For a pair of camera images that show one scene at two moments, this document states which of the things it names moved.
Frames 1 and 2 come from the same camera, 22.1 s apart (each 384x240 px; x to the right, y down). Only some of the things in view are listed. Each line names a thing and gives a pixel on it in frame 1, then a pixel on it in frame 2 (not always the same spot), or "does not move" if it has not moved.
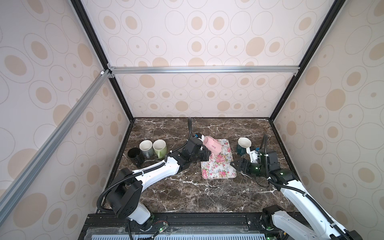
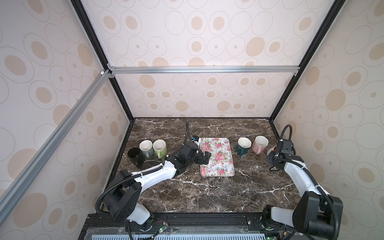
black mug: (136, 156) does not move
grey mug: (146, 148) does not move
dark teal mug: (243, 143) does not move
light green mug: (160, 147) does not move
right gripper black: (240, 166) to (271, 157)
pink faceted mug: (213, 145) to (260, 144)
